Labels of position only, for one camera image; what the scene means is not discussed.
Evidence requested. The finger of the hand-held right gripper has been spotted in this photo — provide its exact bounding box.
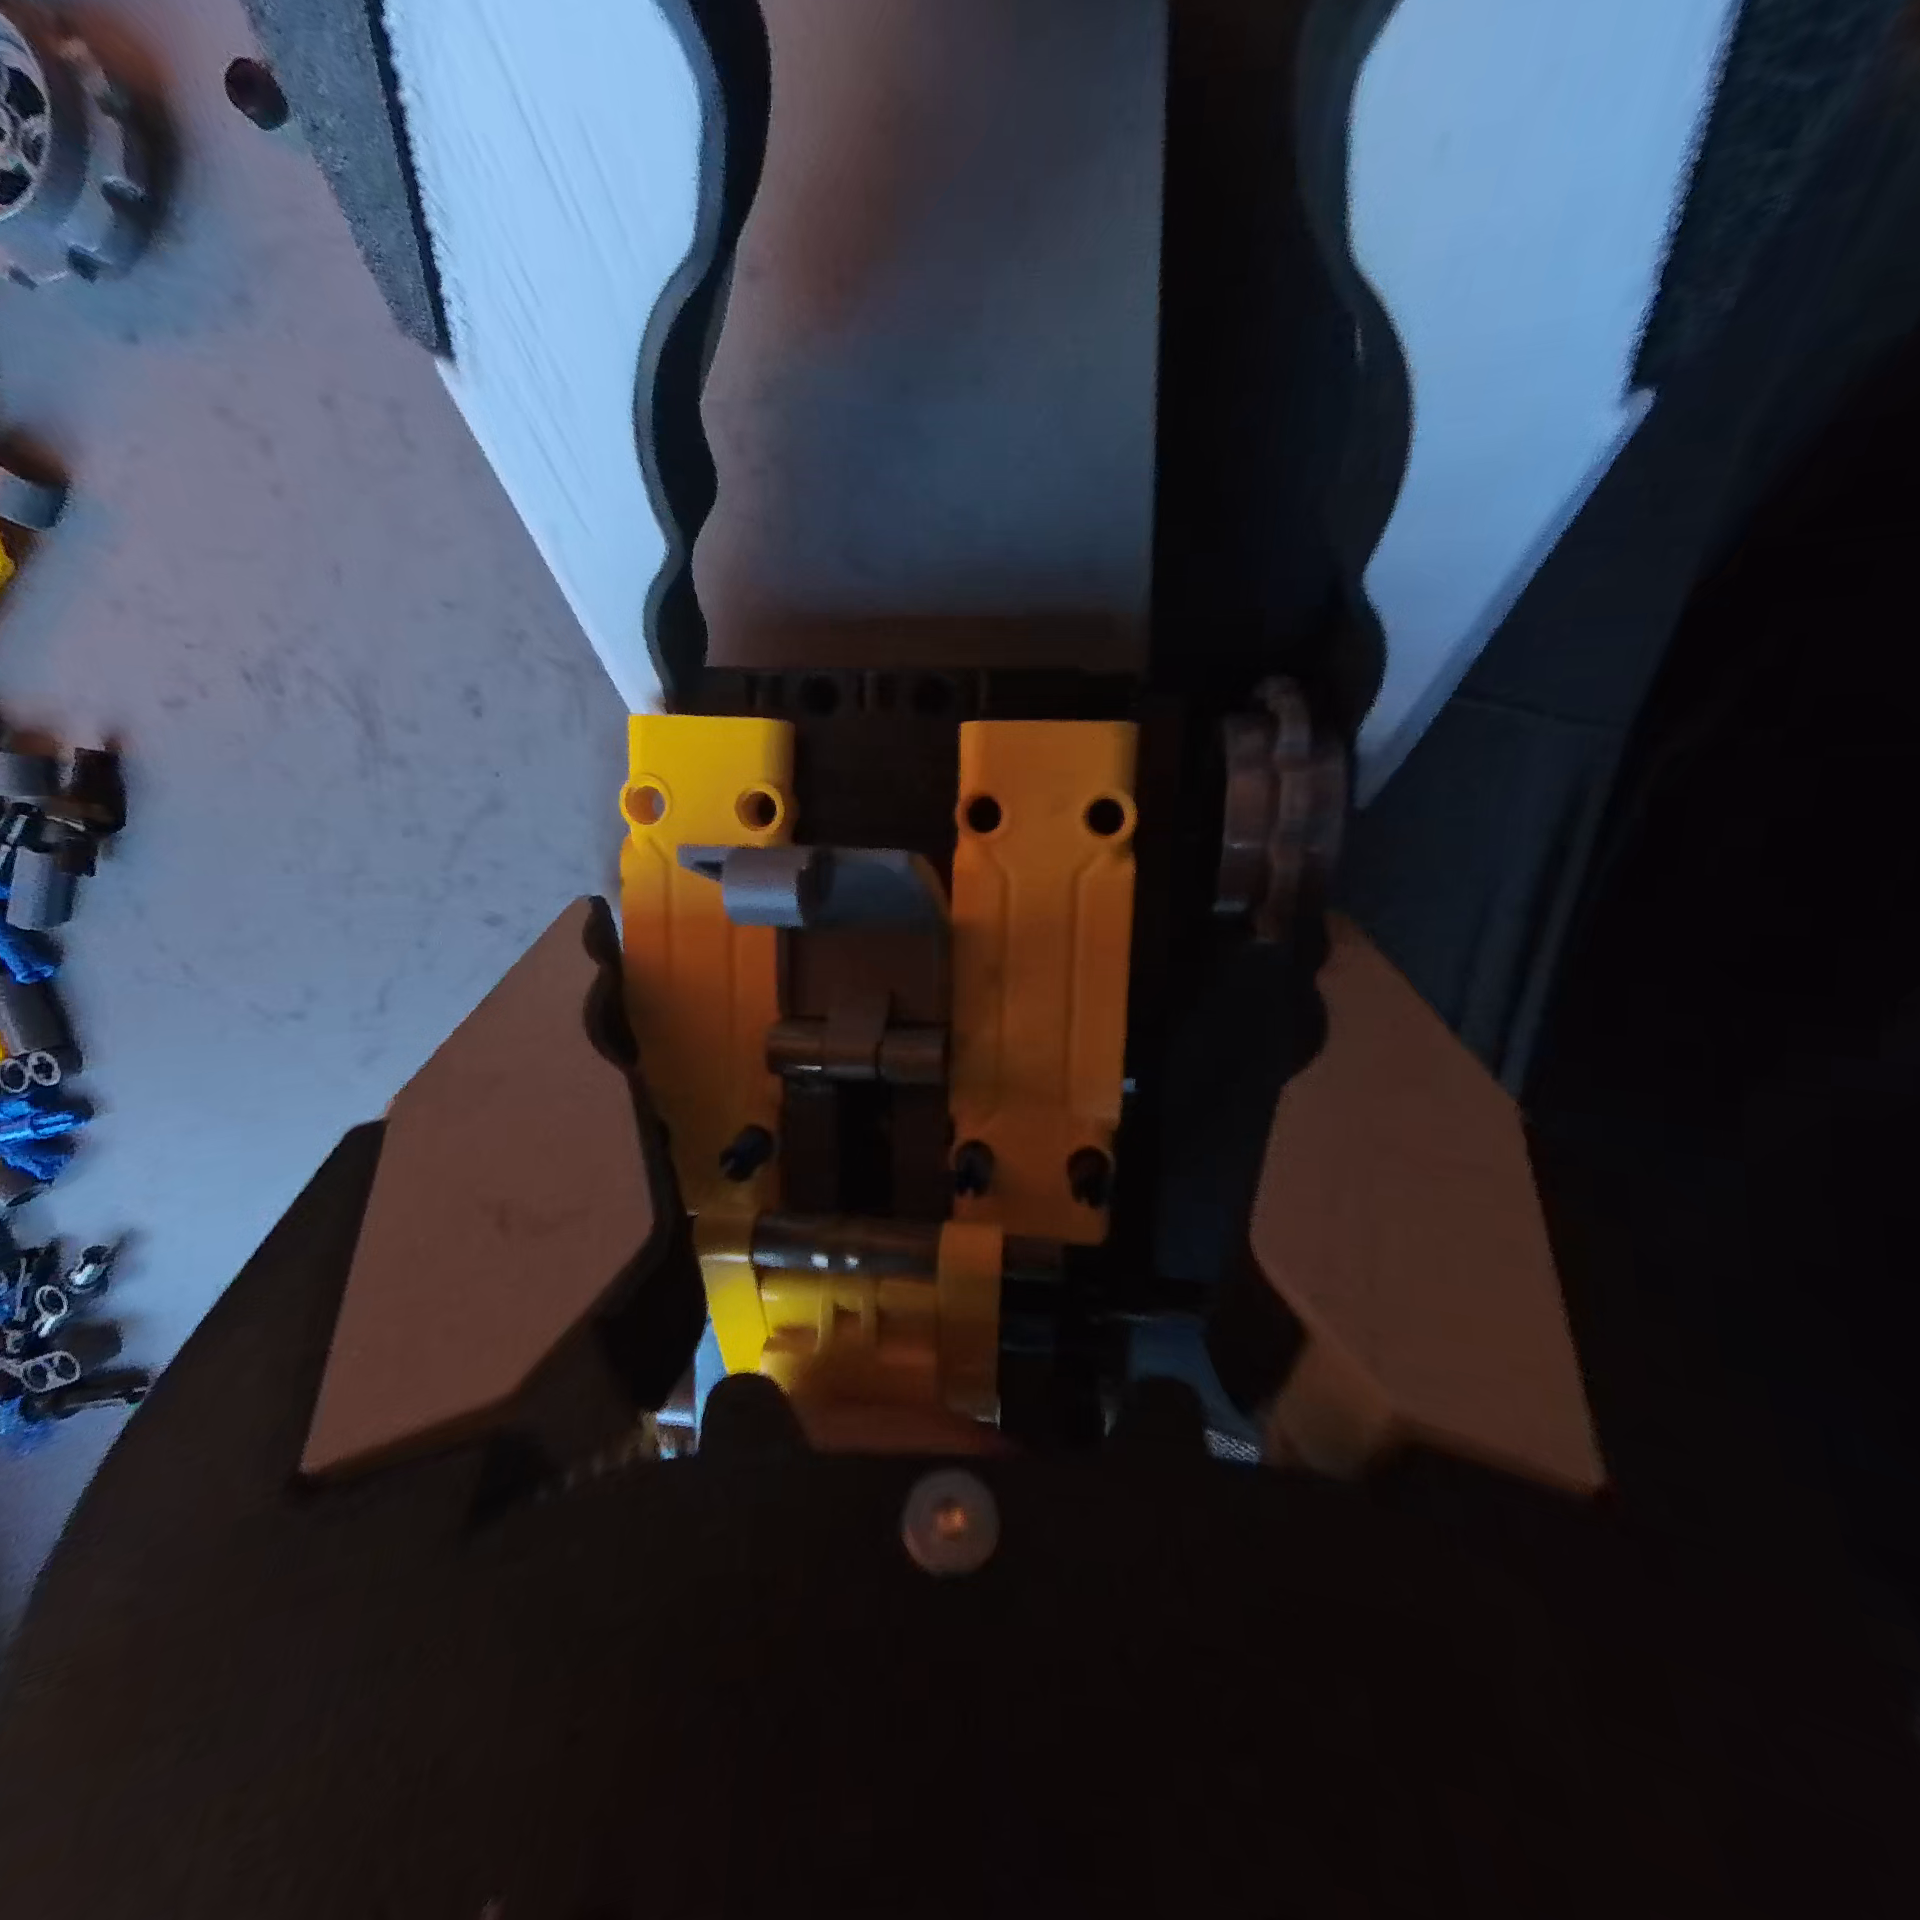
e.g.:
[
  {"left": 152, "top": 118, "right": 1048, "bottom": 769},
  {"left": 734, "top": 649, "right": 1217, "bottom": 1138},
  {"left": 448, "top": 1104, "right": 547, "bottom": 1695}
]
[
  {"left": 1298, "top": 0, "right": 1744, "bottom": 813},
  {"left": 381, "top": 0, "right": 771, "bottom": 714}
]

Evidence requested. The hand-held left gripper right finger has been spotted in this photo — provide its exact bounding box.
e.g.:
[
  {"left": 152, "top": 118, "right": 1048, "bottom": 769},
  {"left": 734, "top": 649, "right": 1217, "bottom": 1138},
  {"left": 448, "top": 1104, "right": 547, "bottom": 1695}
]
[{"left": 1208, "top": 907, "right": 1609, "bottom": 1497}]

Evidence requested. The grey desk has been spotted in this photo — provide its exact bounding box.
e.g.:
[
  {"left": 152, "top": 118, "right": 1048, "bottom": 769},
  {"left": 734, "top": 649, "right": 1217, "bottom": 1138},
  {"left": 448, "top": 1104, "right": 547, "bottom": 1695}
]
[{"left": 0, "top": 0, "right": 1202, "bottom": 1577}]

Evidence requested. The grey toothed wheel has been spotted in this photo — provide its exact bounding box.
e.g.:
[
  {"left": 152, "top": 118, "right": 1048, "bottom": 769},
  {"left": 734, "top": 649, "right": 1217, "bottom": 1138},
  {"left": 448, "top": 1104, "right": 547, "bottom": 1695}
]
[
  {"left": 1215, "top": 678, "right": 1347, "bottom": 947},
  {"left": 0, "top": 0, "right": 166, "bottom": 286}
]

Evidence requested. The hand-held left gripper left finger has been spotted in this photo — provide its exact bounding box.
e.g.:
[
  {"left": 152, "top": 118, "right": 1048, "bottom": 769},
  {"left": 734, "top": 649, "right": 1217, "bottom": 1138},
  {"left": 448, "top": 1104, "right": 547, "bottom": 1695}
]
[{"left": 299, "top": 895, "right": 708, "bottom": 1485}]

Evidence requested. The yellow toy vehicle model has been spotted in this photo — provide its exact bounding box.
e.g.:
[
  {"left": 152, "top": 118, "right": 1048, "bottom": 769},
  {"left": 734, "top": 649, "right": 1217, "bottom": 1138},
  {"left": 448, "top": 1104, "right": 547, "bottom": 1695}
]
[{"left": 617, "top": 658, "right": 1208, "bottom": 1444}]

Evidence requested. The pile of small building pieces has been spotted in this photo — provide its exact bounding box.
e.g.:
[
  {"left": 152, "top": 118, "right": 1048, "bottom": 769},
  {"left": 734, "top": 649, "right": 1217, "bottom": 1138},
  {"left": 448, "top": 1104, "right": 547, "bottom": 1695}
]
[{"left": 0, "top": 434, "right": 154, "bottom": 1456}]

